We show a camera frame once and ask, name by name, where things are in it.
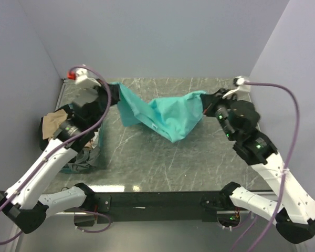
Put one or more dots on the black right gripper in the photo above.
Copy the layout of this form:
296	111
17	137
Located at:
210	101

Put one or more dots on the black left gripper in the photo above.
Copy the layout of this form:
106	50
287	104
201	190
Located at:
115	97

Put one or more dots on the teal t-shirt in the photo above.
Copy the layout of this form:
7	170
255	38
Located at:
171	117

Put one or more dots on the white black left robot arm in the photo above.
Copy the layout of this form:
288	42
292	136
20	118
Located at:
24	203

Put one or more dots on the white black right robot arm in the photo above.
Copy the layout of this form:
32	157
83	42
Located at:
267	168

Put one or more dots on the teal plastic laundry bin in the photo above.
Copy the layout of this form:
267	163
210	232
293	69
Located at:
96	141

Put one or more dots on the beige t-shirt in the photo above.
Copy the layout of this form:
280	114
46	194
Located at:
51	123

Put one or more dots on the grey t-shirt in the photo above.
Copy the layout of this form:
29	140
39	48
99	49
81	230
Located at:
86	159

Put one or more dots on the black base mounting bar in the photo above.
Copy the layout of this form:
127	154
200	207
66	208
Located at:
159	206

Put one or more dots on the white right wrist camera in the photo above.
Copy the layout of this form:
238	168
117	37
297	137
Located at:
241	88

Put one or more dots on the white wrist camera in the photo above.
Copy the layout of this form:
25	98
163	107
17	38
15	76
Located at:
241	88
81	78

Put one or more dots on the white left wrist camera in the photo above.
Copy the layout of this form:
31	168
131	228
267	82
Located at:
81	78

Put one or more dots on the aluminium frame rail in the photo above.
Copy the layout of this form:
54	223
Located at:
295	222

